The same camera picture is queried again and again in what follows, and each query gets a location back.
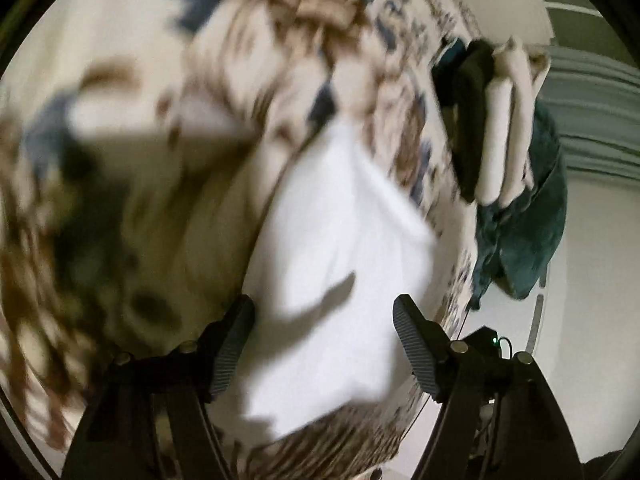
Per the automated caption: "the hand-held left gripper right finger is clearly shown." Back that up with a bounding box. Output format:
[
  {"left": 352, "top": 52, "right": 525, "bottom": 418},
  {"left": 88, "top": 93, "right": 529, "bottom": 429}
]
[{"left": 392, "top": 294, "right": 583, "bottom": 480}]

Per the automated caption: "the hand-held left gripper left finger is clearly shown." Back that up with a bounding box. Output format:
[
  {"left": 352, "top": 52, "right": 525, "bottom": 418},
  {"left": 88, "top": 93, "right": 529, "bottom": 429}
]
[{"left": 60, "top": 294, "right": 257, "bottom": 480}]

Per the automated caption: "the white t-shirt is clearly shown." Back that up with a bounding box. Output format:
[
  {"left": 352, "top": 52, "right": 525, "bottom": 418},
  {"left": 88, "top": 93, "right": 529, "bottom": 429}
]
[{"left": 235, "top": 120, "right": 441, "bottom": 436}]

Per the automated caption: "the white bed headboard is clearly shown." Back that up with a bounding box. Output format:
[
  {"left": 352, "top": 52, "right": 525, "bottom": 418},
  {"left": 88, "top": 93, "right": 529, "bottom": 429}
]
[{"left": 440, "top": 170, "right": 640, "bottom": 468}]

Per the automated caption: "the dark green plush blanket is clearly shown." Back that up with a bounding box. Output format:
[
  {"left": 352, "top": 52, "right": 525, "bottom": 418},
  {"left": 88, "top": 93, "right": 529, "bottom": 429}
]
[{"left": 432, "top": 37, "right": 569, "bottom": 311}]

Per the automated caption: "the floral bedsheet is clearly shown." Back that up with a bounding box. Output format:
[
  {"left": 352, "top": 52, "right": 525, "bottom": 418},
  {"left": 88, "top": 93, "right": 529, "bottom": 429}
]
[{"left": 0, "top": 0, "right": 501, "bottom": 480}]

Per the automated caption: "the folded white garment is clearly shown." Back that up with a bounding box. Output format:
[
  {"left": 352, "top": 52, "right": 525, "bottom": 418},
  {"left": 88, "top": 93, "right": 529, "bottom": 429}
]
[{"left": 474, "top": 77, "right": 515, "bottom": 206}]

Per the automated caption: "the folded beige garment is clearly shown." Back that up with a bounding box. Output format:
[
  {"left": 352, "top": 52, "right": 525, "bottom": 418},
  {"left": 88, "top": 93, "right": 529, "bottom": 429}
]
[{"left": 492, "top": 35, "right": 540, "bottom": 206}]

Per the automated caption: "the folded black garment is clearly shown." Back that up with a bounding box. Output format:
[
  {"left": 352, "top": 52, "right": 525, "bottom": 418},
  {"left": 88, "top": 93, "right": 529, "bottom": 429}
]
[{"left": 431, "top": 39, "right": 497, "bottom": 202}]

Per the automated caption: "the grey-green curtain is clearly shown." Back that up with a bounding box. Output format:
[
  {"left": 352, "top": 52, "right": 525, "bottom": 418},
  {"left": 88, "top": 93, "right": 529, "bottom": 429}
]
[{"left": 527, "top": 0, "right": 640, "bottom": 182}]

